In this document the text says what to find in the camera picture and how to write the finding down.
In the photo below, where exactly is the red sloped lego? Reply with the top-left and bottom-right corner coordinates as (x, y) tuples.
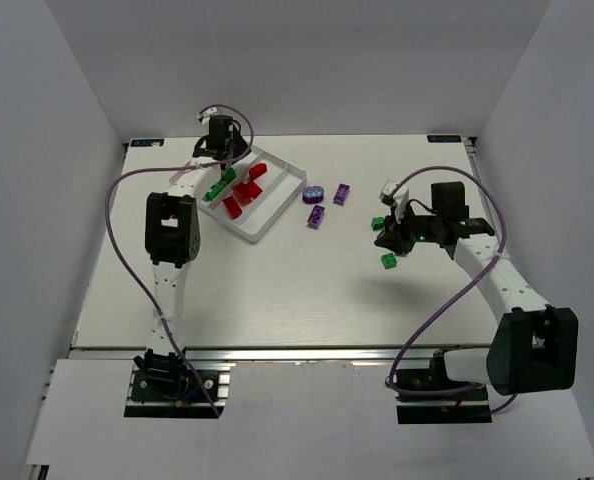
(248, 162), (268, 181)

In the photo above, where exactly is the green 2x4 lego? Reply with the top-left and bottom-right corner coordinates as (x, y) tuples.
(203, 181), (228, 202)

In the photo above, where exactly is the red small lego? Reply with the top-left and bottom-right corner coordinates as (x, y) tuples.
(232, 182), (252, 205)

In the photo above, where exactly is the green square lego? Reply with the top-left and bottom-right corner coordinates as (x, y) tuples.
(222, 168), (237, 183)

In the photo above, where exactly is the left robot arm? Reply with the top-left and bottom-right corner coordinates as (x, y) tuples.
(136, 113), (249, 401)

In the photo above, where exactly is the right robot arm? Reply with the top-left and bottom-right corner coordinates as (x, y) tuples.
(375, 182), (579, 399)

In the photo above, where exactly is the red tall lego in tray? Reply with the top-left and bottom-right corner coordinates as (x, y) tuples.
(241, 181), (263, 204)

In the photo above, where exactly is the green lego brick right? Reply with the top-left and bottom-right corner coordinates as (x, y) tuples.
(380, 253), (397, 269)

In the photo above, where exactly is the left blue table label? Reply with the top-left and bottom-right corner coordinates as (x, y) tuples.
(129, 138), (164, 148)

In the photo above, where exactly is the blue table label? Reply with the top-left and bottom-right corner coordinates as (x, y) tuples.
(426, 134), (462, 143)
(129, 138), (164, 148)

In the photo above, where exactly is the small green lego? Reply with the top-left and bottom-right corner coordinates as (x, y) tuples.
(371, 216), (385, 231)

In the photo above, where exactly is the white divided sorting tray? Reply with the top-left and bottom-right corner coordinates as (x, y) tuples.
(198, 147), (307, 243)

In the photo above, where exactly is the right blue table label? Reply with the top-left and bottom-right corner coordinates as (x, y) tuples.
(426, 134), (462, 143)

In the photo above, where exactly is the purple round flower lego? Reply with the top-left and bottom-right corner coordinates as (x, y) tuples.
(302, 185), (325, 205)

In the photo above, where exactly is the purple lego brick right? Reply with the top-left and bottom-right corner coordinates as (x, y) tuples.
(333, 183), (350, 206)

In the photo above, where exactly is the purple lego brick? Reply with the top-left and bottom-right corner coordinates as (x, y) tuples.
(333, 183), (350, 206)
(307, 205), (325, 230)

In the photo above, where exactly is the purple lego brick left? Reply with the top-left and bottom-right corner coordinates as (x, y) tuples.
(307, 205), (325, 230)

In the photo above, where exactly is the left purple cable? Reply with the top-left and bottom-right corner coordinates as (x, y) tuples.
(105, 103), (256, 419)

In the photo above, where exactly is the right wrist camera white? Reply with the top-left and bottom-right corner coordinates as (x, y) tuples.
(379, 180), (409, 223)

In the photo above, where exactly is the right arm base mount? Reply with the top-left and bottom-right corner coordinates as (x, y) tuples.
(393, 350), (492, 425)

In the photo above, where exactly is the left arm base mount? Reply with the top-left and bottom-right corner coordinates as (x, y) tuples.
(124, 351), (229, 419)

